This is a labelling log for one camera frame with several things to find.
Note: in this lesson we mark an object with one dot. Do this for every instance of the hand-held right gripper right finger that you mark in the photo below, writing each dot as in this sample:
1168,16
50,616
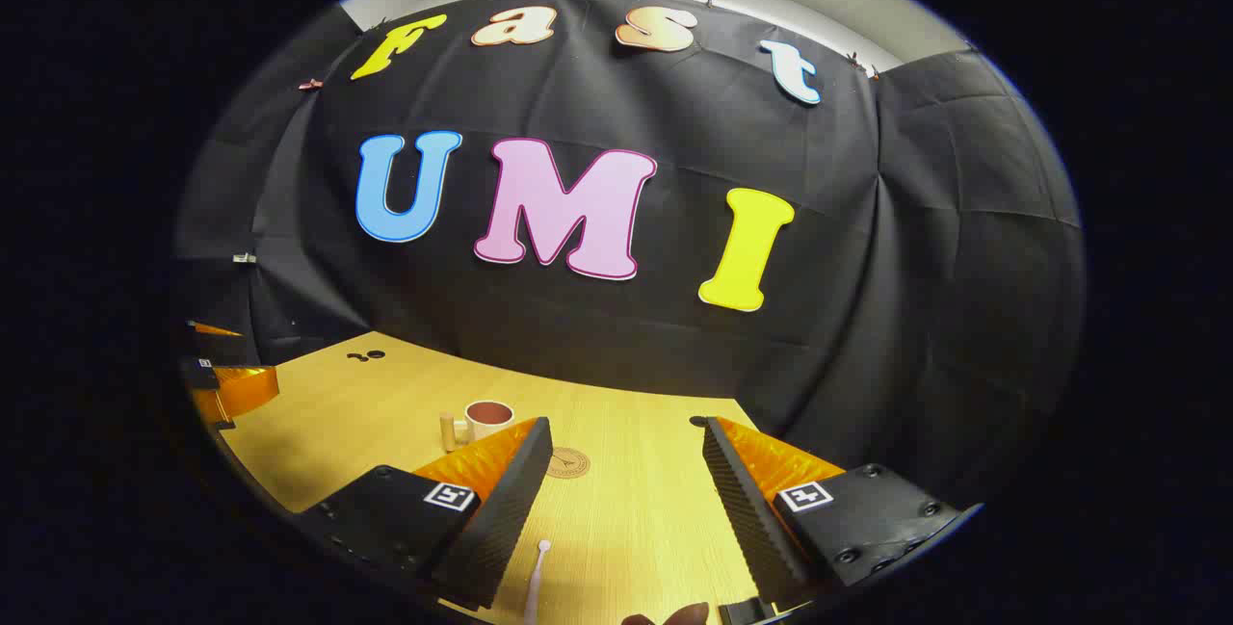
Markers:
747,509

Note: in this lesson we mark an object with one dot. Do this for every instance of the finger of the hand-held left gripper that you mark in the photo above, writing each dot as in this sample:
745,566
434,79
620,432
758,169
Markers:
241,386
217,329

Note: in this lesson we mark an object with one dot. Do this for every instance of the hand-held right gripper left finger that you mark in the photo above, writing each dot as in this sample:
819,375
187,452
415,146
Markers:
501,519

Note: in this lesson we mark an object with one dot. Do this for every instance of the pink toothbrush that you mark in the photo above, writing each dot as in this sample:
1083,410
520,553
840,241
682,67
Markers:
536,582

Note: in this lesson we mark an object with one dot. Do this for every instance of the round brown coaster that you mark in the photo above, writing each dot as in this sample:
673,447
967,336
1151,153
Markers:
567,463

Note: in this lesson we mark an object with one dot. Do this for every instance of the beige cup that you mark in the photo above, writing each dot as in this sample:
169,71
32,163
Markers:
482,425

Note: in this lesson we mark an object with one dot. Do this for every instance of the wooden desktop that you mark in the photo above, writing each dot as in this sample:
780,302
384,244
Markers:
626,529

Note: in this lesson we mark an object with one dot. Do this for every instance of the black backdrop cloth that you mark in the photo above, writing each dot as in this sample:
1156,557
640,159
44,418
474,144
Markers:
578,336

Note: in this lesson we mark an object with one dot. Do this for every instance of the copper cloth clip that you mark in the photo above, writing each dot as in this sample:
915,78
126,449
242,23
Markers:
310,84

